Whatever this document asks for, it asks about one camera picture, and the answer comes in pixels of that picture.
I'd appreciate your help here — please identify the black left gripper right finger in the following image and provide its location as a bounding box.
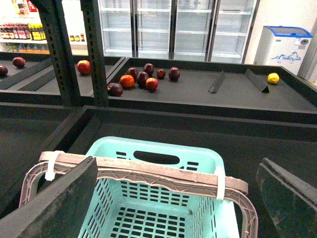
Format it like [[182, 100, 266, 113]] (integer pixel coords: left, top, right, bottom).
[[256, 158, 317, 238]]

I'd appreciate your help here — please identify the turquoise plastic shopping basket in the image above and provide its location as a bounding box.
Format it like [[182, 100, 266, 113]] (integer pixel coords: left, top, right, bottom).
[[79, 136, 239, 238]]

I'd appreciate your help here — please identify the small dark red plum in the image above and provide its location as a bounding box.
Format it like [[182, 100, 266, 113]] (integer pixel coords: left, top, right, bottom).
[[157, 69, 166, 79]]

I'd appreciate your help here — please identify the white blue chest freezer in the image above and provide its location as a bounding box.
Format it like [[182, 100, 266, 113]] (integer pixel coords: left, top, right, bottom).
[[254, 26, 313, 75]]

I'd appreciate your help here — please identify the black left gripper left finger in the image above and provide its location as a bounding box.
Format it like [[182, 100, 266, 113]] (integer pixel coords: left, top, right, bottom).
[[0, 156, 98, 238]]

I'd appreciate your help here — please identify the dark fruit far left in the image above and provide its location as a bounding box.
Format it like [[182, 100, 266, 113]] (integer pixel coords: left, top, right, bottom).
[[12, 57, 26, 68]]

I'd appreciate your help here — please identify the dark plum right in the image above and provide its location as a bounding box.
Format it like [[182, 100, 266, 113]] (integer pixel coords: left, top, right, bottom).
[[168, 67, 180, 81]]

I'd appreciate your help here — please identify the dark fruit left edge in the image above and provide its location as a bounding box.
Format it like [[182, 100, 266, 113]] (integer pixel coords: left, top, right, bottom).
[[0, 65, 8, 77]]

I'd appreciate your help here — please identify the black display tray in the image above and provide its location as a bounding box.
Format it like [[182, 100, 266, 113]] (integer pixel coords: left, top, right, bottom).
[[48, 106, 317, 238], [107, 58, 317, 124], [0, 52, 125, 105]]

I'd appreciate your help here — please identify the dark plum middle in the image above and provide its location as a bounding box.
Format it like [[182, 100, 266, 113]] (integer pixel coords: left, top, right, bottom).
[[137, 71, 149, 87]]

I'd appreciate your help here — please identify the black left display tray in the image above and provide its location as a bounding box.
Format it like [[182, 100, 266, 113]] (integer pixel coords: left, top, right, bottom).
[[0, 52, 125, 105]]

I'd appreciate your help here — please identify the white zip tie left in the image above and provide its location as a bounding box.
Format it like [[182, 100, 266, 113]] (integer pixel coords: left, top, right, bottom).
[[45, 150, 64, 181]]

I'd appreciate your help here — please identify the red apple front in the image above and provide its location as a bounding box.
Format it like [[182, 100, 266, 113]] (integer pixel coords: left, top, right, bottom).
[[146, 78, 159, 91]]

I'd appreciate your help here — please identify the orange fruit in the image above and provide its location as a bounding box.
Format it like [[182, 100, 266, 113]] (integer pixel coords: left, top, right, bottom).
[[119, 74, 135, 88]]

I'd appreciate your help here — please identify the store shelf with bottles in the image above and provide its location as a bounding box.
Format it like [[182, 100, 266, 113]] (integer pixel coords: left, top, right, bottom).
[[0, 0, 88, 56]]

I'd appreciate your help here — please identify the white zip tie right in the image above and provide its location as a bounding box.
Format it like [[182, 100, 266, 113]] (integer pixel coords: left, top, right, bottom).
[[214, 166, 225, 200]]

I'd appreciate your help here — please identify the grey basket handle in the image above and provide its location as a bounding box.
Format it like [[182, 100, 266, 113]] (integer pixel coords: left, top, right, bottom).
[[19, 151, 258, 238]]

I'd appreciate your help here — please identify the black far display tray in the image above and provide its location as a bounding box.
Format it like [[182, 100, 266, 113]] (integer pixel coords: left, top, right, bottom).
[[107, 58, 317, 124]]

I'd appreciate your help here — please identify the white zip tie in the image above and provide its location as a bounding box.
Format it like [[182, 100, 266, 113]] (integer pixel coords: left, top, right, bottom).
[[214, 166, 225, 200], [45, 150, 64, 181]]

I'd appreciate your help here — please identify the red apple left tray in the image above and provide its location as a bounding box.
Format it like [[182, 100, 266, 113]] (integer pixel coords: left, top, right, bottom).
[[77, 60, 91, 75]]

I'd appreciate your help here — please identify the dark plum back left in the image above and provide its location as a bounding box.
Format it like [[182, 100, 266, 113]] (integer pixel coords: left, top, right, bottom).
[[127, 67, 139, 81]]

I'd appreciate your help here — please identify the black divider left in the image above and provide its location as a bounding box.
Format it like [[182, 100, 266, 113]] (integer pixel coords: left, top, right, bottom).
[[209, 70, 225, 94]]

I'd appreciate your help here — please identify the dark plum back centre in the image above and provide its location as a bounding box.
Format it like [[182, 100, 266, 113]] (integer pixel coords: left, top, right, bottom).
[[144, 63, 155, 77]]

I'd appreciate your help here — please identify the glass door refrigerator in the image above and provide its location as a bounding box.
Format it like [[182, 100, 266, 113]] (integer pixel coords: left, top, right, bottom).
[[99, 0, 259, 63]]

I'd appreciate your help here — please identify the black upright shelf post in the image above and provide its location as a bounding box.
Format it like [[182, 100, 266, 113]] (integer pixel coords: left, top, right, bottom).
[[29, 0, 109, 107]]

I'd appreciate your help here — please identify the black near display tray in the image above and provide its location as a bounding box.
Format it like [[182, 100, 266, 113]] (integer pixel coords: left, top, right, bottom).
[[48, 106, 317, 238]]

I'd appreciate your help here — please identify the black triangular divider right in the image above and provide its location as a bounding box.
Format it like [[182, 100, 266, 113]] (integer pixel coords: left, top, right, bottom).
[[244, 68, 269, 93]]

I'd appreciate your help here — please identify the dark plum front left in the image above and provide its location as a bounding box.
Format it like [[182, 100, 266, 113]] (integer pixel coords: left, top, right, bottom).
[[107, 83, 123, 97]]

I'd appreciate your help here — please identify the yellow lemon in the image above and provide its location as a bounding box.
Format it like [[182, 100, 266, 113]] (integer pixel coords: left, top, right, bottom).
[[267, 73, 280, 85]]

